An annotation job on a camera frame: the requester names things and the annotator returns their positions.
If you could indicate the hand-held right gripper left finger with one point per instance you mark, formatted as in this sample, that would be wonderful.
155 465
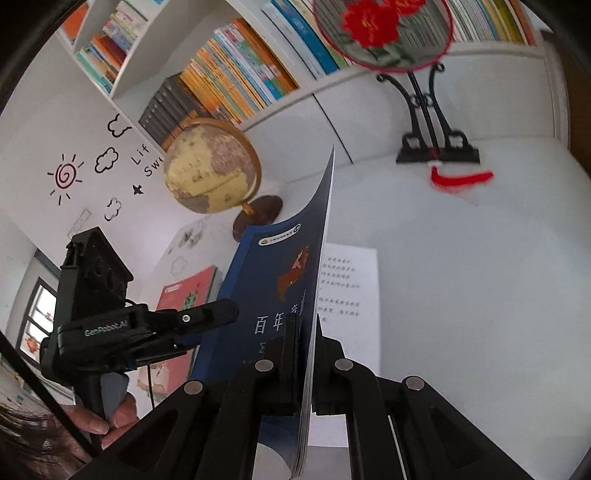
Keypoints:
288 369

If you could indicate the red sun wall sticker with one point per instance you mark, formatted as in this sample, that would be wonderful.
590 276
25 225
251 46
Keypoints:
64 177

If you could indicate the round embroidered fan on stand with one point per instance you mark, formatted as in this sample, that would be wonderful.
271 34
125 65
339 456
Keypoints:
369 23

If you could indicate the black outline cloud sticker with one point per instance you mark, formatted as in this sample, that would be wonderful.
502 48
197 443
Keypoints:
98 165
106 214
111 129

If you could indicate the plain blue book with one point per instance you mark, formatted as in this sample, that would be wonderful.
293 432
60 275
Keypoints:
268 277

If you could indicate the antique style desk globe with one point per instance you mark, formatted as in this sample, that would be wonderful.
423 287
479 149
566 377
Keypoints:
203 170

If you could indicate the black lettering wall sticker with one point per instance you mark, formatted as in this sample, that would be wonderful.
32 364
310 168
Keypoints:
147 171

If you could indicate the black bird wall sticker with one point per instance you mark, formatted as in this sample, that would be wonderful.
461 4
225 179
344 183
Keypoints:
137 189

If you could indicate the brown wooden cabinet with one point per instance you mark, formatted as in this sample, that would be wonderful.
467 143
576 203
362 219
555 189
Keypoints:
572 92

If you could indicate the set of black books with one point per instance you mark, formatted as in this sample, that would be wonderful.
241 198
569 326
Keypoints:
171 110

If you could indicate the white bookshelf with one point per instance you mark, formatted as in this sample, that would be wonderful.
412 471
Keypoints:
346 110

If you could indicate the red tassel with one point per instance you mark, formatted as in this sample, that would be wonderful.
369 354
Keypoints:
461 180

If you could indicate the row of white blue books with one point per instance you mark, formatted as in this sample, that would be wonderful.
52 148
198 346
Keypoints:
485 18

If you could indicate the person's left hand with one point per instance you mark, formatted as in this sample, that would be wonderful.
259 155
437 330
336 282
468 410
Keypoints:
124 410

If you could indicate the row of yellow orange books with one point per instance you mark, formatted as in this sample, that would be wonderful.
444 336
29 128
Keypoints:
240 74

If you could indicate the person's dark hair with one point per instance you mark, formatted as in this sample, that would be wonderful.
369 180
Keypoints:
27 443

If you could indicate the white wall switch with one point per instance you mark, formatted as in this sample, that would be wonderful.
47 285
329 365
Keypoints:
79 222

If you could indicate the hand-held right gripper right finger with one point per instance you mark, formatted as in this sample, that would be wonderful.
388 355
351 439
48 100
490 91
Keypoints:
325 374

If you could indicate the red book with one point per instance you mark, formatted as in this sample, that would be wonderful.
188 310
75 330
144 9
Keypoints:
194 284

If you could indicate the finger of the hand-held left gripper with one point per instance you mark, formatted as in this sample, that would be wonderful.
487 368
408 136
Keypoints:
207 314
161 350

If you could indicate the row of mixed colourful books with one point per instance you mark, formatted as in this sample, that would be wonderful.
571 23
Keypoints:
111 50

